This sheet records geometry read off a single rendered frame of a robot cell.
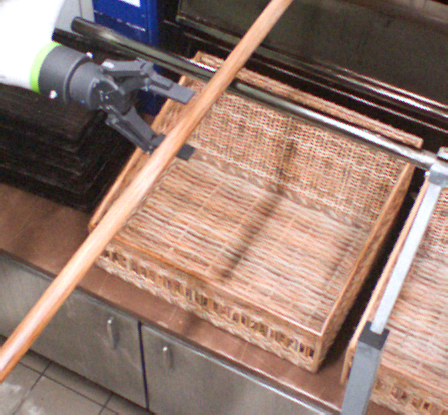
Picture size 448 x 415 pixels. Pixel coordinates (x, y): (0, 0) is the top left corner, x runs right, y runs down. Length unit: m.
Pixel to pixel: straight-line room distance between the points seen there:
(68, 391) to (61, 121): 0.88
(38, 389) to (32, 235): 0.59
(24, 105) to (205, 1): 0.45
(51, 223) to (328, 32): 0.77
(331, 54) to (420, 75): 0.19
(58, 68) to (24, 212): 0.70
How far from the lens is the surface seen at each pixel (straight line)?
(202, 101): 1.59
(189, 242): 2.17
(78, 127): 2.04
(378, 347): 1.63
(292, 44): 2.06
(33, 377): 2.70
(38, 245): 2.21
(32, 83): 1.67
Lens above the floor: 2.35
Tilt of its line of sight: 52 degrees down
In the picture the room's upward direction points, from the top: 1 degrees clockwise
